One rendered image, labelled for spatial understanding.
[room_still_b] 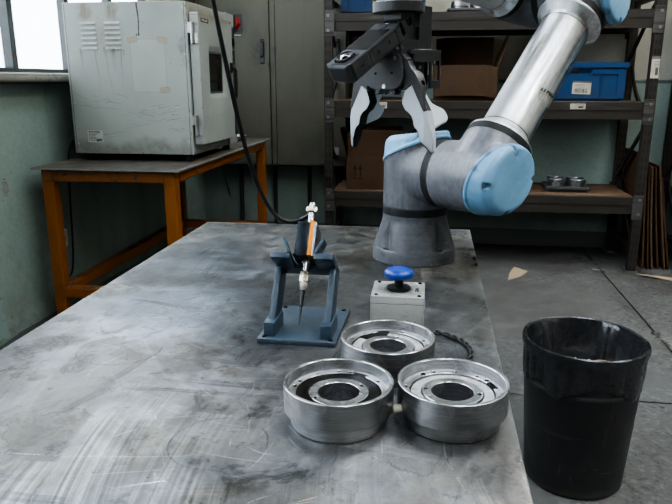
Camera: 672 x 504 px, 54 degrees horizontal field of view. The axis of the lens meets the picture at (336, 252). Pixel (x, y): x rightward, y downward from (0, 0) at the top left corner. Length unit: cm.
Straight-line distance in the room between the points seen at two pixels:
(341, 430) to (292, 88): 398
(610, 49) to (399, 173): 371
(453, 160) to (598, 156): 373
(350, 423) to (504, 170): 57
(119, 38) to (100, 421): 242
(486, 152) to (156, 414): 64
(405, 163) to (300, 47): 338
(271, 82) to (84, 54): 176
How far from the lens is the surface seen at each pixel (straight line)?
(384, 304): 87
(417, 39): 97
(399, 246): 116
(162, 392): 73
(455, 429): 61
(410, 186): 114
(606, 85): 426
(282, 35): 452
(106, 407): 72
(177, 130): 290
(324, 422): 60
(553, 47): 122
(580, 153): 476
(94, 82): 304
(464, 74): 411
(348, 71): 87
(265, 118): 454
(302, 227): 86
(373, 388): 65
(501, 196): 107
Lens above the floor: 112
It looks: 15 degrees down
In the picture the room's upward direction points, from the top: straight up
